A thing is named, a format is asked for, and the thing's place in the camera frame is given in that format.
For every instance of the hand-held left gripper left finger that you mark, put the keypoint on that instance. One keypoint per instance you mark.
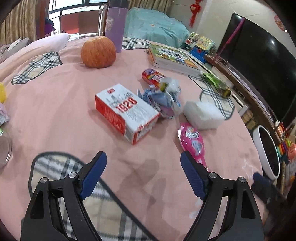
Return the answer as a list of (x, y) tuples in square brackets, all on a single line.
[(93, 173)]

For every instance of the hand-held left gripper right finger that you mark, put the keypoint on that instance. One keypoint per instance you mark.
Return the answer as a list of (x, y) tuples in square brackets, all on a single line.
[(193, 176)]

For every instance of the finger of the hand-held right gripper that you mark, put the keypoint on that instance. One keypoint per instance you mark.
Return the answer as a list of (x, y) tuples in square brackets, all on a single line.
[(261, 182)]

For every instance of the black white-rimmed trash bin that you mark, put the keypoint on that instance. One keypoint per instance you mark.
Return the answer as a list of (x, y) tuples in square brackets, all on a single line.
[(268, 150)]

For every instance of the red white cardboard box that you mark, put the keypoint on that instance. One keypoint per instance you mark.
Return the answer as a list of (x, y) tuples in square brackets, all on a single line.
[(124, 111)]

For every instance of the red candy tube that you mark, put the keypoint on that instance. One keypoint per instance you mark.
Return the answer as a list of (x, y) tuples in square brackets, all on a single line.
[(151, 76)]

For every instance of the pink checked-patch blanket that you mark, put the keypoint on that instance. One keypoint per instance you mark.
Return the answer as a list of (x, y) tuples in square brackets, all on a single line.
[(69, 129)]

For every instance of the crumpled blue white wrapper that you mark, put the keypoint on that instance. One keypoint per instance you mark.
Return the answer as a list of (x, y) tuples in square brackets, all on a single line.
[(161, 102)]

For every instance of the white brown-topped television cabinet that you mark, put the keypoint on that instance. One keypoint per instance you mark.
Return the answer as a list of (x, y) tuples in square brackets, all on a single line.
[(248, 97)]

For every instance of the green snack wrapper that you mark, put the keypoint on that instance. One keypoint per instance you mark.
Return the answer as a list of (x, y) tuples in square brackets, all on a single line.
[(214, 81)]

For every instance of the crumpled purple white wrapper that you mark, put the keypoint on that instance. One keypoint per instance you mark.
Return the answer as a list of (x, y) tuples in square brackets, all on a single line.
[(3, 113)]

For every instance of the black flat television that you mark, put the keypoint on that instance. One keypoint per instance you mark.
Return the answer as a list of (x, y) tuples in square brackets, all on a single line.
[(261, 69)]

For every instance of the thick green-covered book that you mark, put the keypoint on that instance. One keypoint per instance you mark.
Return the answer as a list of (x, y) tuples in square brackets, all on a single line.
[(171, 58)]

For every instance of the red orange apple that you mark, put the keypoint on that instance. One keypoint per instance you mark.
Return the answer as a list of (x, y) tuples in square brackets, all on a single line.
[(98, 52)]

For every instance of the yellow spiky ball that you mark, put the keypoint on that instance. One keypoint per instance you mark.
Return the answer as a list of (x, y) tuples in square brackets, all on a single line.
[(2, 92)]

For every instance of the colourful toy cash register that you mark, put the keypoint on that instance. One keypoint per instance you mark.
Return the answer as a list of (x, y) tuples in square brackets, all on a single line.
[(204, 48)]

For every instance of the green white toy wheel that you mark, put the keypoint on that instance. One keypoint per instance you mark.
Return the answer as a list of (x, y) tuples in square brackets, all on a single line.
[(192, 40)]

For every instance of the pale pink pillow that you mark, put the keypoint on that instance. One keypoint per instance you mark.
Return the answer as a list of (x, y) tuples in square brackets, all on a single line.
[(53, 39)]

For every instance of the pink rod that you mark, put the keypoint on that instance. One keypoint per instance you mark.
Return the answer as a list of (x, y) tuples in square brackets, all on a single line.
[(229, 39)]

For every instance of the purple insulated bottle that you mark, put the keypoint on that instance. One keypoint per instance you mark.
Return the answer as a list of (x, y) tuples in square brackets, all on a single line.
[(115, 27)]

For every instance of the grey cushion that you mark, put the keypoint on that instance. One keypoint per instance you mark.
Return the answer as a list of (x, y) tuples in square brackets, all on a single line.
[(20, 45)]

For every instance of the wooden framed glass door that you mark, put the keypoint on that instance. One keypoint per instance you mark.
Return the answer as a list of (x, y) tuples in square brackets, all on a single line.
[(76, 20)]

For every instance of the purple cloth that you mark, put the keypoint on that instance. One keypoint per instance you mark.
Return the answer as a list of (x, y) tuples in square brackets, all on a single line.
[(49, 26)]

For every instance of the teal covered armchair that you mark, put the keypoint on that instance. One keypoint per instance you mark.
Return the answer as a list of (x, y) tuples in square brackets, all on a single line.
[(157, 25)]

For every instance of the round red paper-cut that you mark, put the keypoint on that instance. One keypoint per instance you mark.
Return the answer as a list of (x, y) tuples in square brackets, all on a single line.
[(281, 23)]

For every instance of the red hanging knot decoration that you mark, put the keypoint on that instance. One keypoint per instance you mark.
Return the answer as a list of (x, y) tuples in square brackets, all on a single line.
[(195, 11)]

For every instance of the beige patterned curtain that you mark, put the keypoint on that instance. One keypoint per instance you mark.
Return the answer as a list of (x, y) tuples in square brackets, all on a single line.
[(20, 20), (150, 4)]

